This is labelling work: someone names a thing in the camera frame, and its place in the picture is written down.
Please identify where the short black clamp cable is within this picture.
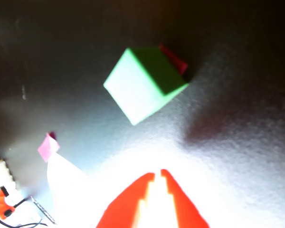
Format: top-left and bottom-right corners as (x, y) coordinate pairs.
(4, 198), (29, 214)

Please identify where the white paper grid sheet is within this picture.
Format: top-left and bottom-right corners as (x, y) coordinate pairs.
(47, 152), (157, 228)

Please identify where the thin black cable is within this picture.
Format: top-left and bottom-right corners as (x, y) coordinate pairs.
(0, 206), (48, 228)

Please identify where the white ridged block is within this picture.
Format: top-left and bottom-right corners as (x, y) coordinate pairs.
(0, 160), (19, 190)

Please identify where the red tape piece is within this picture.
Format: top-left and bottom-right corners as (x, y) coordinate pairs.
(158, 44), (189, 76)

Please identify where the thin striped strip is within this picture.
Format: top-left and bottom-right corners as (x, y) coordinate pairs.
(30, 195), (57, 224)

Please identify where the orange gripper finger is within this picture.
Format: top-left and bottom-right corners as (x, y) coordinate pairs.
(160, 169), (210, 228)
(96, 172), (156, 228)

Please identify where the green cube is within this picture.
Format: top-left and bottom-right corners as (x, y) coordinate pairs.
(103, 46), (190, 126)

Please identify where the orange clamp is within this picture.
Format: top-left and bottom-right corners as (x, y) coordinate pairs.
(0, 186), (16, 219)

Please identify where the pink tape piece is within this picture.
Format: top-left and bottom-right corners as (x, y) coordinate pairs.
(37, 131), (61, 163)

